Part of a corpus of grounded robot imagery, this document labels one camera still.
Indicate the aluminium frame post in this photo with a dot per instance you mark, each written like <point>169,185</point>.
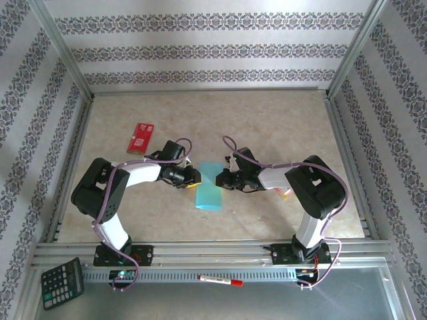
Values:
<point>357,43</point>
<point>56,43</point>

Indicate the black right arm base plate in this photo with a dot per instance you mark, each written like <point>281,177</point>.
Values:
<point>282,255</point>

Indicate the long aluminium frame rail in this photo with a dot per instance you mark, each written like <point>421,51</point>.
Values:
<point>207,90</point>

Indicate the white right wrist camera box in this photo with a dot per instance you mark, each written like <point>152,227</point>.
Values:
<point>230,161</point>

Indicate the pink blister pack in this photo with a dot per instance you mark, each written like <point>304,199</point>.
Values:
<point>285,194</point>

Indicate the aluminium mounting rail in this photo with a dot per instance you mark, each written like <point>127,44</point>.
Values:
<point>217,250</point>

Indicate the grey metal sheet shelf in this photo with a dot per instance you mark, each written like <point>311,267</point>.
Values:
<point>233,303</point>

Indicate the white marker with red cap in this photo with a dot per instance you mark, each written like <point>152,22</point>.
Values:
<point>217,280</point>

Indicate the black desk calculator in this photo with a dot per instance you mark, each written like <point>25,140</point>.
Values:
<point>61,283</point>

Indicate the aluminium side frame rail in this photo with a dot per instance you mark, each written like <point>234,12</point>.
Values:
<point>76,150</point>
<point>342,140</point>

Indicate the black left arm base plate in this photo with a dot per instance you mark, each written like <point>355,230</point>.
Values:
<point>146,255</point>

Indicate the small circuit board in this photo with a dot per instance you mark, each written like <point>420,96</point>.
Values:
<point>305,272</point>
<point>121,274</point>

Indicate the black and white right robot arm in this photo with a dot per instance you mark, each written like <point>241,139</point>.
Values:
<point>317,186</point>

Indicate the red snack packet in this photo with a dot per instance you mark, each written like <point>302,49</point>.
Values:
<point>140,140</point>

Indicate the light blue paper sheet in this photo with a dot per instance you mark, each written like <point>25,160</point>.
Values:
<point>208,196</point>

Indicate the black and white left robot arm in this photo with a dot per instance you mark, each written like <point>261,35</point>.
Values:
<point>96,190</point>

